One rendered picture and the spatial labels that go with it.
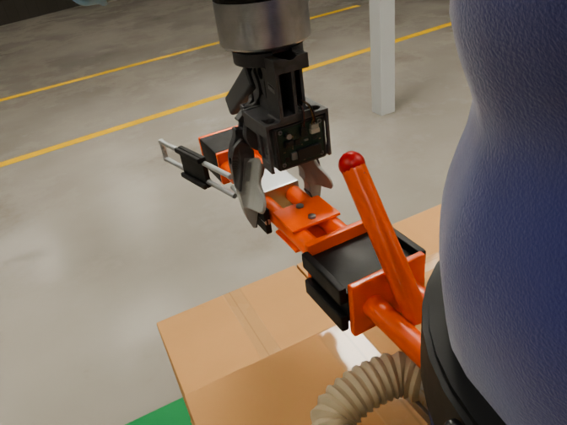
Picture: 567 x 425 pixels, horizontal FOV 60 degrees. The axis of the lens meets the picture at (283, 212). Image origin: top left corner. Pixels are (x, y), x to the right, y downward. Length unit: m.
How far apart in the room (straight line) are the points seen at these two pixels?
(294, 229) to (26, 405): 1.66
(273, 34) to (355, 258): 0.22
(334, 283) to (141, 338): 1.69
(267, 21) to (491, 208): 0.33
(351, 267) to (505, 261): 0.31
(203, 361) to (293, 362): 0.59
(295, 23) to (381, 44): 3.05
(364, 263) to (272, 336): 0.72
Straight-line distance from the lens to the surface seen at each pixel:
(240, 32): 0.47
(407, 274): 0.43
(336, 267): 0.47
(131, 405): 1.88
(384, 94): 3.63
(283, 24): 0.47
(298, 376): 0.57
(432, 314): 0.26
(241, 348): 1.16
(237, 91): 0.57
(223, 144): 0.74
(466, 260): 0.19
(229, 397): 0.57
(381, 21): 3.49
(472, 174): 0.19
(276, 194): 0.62
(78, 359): 2.13
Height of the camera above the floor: 1.39
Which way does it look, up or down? 32 degrees down
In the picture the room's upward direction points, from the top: 8 degrees counter-clockwise
